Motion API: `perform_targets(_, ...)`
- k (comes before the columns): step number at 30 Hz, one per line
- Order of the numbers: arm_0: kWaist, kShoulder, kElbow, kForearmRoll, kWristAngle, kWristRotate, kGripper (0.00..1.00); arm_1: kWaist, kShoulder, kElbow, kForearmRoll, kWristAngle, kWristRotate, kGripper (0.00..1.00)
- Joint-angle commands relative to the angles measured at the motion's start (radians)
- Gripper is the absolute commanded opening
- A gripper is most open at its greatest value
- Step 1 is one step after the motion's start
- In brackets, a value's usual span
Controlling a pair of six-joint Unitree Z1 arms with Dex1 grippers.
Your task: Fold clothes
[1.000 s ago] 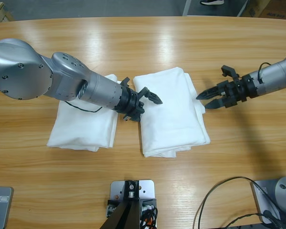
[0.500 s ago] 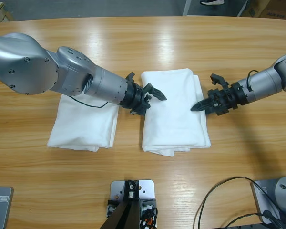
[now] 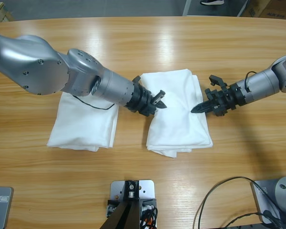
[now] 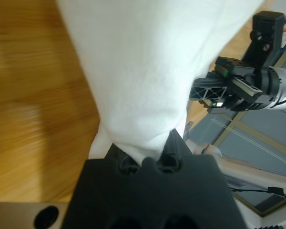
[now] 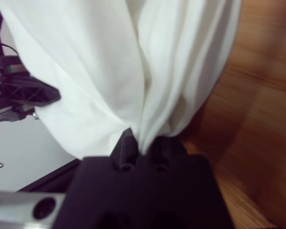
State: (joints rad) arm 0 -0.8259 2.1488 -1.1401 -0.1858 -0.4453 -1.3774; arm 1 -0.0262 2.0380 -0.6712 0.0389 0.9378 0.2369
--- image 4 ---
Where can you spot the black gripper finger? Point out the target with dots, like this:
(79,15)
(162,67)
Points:
(119,155)
(174,148)

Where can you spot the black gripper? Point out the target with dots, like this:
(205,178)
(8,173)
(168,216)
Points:
(252,90)

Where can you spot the white T-shirt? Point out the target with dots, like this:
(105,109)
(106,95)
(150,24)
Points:
(145,59)

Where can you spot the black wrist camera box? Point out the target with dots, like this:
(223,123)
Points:
(267,31)

